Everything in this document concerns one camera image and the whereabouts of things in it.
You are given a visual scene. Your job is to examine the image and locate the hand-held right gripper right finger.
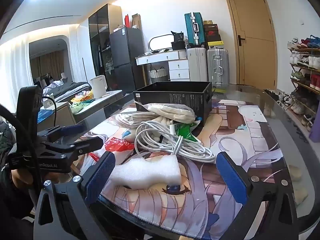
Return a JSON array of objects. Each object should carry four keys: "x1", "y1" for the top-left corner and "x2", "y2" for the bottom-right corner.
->
[{"x1": 215, "y1": 151, "x2": 299, "y2": 240}]

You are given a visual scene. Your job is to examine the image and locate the white vanity desk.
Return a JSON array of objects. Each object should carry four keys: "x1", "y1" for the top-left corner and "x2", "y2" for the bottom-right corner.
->
[{"x1": 135, "y1": 50, "x2": 190, "y2": 83}]

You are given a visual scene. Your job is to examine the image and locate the red plastic packet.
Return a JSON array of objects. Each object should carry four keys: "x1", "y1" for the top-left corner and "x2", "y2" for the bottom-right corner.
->
[{"x1": 104, "y1": 137, "x2": 135, "y2": 153}]

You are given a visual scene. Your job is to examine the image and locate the black refrigerator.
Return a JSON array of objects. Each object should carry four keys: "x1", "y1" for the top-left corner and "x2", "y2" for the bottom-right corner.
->
[{"x1": 109, "y1": 27, "x2": 147, "y2": 87}]

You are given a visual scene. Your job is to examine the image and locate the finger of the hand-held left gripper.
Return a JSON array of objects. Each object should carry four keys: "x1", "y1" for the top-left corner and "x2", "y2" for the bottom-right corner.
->
[
  {"x1": 37, "y1": 124, "x2": 85, "y2": 143},
  {"x1": 41, "y1": 137, "x2": 104, "y2": 162}
]

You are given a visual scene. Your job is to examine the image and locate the open cardboard box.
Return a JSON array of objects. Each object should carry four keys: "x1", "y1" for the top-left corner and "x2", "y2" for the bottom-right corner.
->
[{"x1": 132, "y1": 13, "x2": 142, "y2": 29}]

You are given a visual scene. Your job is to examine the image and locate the black box red logo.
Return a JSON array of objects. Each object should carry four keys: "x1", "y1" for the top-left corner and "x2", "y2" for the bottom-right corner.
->
[{"x1": 204, "y1": 30, "x2": 222, "y2": 42}]

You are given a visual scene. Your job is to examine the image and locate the teal suitcase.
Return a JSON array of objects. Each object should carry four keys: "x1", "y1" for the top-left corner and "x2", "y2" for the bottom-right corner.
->
[{"x1": 184, "y1": 12, "x2": 207, "y2": 48}]

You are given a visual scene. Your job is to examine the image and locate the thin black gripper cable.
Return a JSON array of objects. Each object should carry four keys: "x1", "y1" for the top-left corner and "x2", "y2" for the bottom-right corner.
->
[{"x1": 41, "y1": 96, "x2": 57, "y2": 132}]

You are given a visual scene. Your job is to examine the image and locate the brown curtain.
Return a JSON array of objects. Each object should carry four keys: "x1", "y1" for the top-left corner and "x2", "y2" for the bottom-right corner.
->
[{"x1": 30, "y1": 52, "x2": 66, "y2": 82}]

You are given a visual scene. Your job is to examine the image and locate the bagged white rope coil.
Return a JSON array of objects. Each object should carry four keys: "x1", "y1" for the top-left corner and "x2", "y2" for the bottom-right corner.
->
[{"x1": 147, "y1": 102, "x2": 197, "y2": 123}]

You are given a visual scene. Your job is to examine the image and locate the grey side counter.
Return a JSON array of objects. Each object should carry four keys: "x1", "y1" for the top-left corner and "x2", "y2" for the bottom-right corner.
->
[{"x1": 56, "y1": 90, "x2": 124, "y2": 124}]

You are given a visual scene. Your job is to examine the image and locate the white curtain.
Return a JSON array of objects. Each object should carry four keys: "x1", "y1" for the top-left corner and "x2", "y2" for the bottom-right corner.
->
[{"x1": 0, "y1": 36, "x2": 31, "y2": 103}]

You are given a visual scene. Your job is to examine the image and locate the pile of sneakers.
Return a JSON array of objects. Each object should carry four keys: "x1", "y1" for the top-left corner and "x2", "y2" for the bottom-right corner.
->
[{"x1": 262, "y1": 89, "x2": 294, "y2": 112}]

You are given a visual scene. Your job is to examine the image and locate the bagged cream cord bundle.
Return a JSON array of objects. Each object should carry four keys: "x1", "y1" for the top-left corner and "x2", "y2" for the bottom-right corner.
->
[{"x1": 114, "y1": 111, "x2": 165, "y2": 129}]

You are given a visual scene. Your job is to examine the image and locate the white suitcase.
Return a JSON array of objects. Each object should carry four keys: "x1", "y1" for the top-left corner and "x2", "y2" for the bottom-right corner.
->
[{"x1": 187, "y1": 47, "x2": 209, "y2": 83}]

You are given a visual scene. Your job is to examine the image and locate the rows of assorted shoes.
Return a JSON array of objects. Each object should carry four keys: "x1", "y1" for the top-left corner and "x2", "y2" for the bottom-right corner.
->
[{"x1": 287, "y1": 35, "x2": 320, "y2": 130}]

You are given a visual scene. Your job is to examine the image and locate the green plastic bag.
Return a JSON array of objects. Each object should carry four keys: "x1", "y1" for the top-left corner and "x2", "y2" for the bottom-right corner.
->
[{"x1": 70, "y1": 102, "x2": 87, "y2": 114}]

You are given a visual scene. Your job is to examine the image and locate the wooden shoe rack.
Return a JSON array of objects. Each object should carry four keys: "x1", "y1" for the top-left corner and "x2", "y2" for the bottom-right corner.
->
[{"x1": 286, "y1": 36, "x2": 320, "y2": 135}]

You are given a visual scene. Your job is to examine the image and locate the thick black gripper cable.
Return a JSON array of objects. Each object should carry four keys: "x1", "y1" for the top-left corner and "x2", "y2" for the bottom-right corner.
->
[{"x1": 0, "y1": 104, "x2": 43, "y2": 200}]

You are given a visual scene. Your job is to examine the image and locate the yellow snack bag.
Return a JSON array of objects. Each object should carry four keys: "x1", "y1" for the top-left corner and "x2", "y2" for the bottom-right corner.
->
[{"x1": 71, "y1": 90, "x2": 94, "y2": 103}]

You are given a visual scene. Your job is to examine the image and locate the oval mirror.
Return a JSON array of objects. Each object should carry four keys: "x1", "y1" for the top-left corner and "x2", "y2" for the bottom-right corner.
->
[{"x1": 149, "y1": 34, "x2": 175, "y2": 52}]

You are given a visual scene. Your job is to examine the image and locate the white charging cable coil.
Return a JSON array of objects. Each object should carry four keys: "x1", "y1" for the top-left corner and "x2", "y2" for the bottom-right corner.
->
[{"x1": 134, "y1": 120, "x2": 217, "y2": 164}]

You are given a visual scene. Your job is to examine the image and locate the person's left hand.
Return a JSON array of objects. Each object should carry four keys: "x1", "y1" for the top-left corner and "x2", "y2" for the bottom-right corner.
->
[{"x1": 10, "y1": 169, "x2": 34, "y2": 189}]

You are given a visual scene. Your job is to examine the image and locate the green snack packet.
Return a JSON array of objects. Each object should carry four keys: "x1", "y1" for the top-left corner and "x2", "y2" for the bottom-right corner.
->
[{"x1": 175, "y1": 121, "x2": 202, "y2": 143}]

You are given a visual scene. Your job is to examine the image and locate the person's left forearm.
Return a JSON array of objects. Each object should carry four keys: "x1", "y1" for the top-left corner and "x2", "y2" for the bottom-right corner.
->
[{"x1": 0, "y1": 175, "x2": 38, "y2": 240}]

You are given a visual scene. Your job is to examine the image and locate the blue plastic bag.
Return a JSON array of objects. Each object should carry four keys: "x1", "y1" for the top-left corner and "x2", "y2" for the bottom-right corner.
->
[{"x1": 37, "y1": 110, "x2": 54, "y2": 124}]

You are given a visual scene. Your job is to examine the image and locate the black bag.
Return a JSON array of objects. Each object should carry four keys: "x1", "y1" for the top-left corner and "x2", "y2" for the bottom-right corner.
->
[{"x1": 171, "y1": 31, "x2": 185, "y2": 51}]

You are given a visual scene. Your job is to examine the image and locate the black cardboard box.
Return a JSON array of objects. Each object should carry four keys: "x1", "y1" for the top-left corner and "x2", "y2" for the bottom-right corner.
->
[{"x1": 133, "y1": 81, "x2": 213, "y2": 127}]

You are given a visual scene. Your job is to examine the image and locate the white foam piece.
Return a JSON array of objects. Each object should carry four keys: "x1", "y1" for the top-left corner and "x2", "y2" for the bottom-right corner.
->
[{"x1": 109, "y1": 152, "x2": 183, "y2": 189}]

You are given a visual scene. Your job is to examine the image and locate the wooden door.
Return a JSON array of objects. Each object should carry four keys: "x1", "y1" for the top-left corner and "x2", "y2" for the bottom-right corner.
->
[{"x1": 222, "y1": 0, "x2": 278, "y2": 90}]

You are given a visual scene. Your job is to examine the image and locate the black glass wardrobe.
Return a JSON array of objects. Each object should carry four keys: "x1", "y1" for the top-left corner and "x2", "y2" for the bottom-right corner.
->
[{"x1": 88, "y1": 4, "x2": 123, "y2": 90}]

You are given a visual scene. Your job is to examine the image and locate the woven laundry basket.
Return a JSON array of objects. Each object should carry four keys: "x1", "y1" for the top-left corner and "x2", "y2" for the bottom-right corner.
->
[{"x1": 148, "y1": 66, "x2": 168, "y2": 84}]

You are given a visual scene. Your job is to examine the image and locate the bed with dark duvet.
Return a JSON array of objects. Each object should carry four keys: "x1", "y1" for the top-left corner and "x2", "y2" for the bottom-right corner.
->
[{"x1": 41, "y1": 80, "x2": 92, "y2": 103}]

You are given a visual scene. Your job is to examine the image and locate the printed desk mat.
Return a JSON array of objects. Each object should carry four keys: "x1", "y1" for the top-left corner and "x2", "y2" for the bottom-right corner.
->
[{"x1": 72, "y1": 99, "x2": 290, "y2": 240}]

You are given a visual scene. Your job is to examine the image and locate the white electric kettle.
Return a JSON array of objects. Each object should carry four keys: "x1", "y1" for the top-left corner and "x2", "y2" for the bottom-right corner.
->
[{"x1": 90, "y1": 76, "x2": 108, "y2": 98}]

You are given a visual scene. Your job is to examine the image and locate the cream slipper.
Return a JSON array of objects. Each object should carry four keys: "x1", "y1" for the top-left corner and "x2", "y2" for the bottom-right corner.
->
[
  {"x1": 294, "y1": 184, "x2": 309, "y2": 205},
  {"x1": 287, "y1": 164, "x2": 303, "y2": 182}
]

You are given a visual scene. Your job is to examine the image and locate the silver suitcase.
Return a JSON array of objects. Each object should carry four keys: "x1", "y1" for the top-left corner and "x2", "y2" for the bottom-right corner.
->
[{"x1": 206, "y1": 48, "x2": 230, "y2": 88}]

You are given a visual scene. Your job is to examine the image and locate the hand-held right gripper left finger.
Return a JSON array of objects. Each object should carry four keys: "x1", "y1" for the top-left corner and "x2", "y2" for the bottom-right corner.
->
[{"x1": 34, "y1": 151, "x2": 117, "y2": 240}]

